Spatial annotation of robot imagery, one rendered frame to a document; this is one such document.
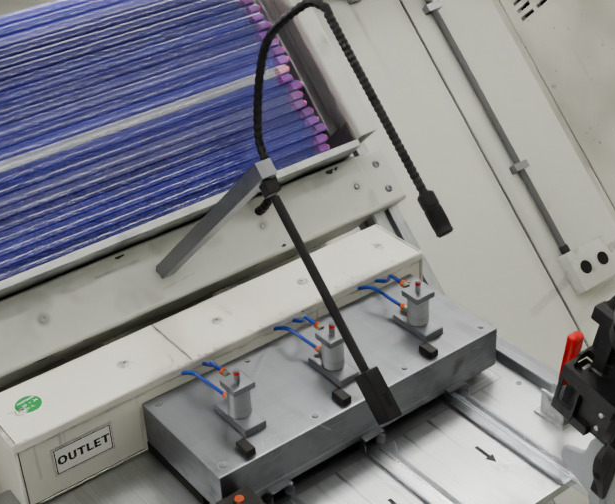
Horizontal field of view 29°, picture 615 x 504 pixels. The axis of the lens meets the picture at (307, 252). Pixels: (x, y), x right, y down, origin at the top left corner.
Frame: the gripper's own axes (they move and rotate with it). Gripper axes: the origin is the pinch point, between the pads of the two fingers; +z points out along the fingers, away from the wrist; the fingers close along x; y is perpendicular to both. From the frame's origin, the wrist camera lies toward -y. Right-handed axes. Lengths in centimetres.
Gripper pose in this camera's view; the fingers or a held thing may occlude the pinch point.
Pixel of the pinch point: (614, 503)
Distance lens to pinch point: 109.9
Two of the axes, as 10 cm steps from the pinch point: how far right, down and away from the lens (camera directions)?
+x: -7.9, 3.6, -4.9
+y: -6.0, -5.6, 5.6
